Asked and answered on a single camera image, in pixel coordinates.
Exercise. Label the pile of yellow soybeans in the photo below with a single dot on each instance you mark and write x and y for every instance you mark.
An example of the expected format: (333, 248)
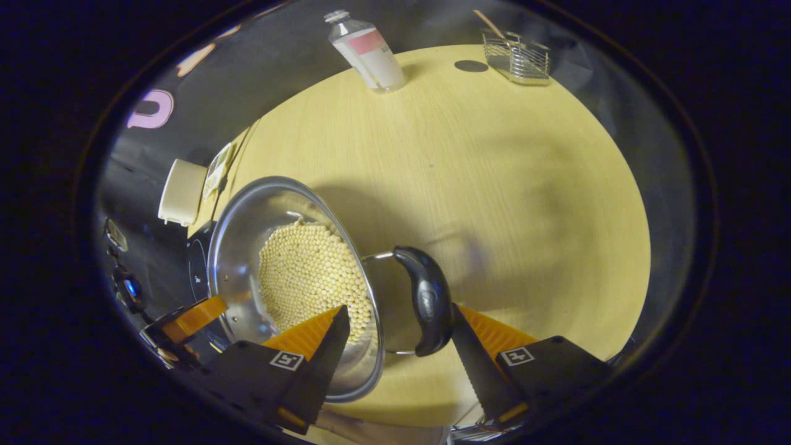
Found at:
(309, 272)

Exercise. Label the white divided dish of beans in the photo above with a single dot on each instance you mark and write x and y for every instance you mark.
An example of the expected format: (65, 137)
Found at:
(217, 170)

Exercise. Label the black backdrop cloth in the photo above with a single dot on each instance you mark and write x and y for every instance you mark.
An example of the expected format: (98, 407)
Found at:
(278, 62)

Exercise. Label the black induction cooktop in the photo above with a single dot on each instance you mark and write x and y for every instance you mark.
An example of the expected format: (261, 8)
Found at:
(199, 272)

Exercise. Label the white toaster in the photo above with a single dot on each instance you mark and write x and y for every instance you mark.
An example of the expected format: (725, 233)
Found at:
(182, 193)

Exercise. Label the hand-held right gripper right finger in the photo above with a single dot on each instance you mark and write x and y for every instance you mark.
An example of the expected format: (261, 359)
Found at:
(479, 371)

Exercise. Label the clear ribbed holder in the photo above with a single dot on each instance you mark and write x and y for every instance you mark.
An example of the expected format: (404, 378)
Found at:
(519, 62)

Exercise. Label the clear bottle with pink label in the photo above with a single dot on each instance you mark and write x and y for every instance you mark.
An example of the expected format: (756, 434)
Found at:
(371, 55)

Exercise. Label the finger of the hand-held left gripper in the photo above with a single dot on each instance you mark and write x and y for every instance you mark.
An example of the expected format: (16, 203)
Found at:
(194, 317)

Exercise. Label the small black disc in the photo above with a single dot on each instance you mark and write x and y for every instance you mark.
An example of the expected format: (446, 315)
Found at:
(471, 65)

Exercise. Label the wooden stick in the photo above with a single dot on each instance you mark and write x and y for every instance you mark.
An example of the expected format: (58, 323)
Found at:
(489, 23)

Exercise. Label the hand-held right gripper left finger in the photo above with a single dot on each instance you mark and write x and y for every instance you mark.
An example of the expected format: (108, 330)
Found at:
(324, 364)

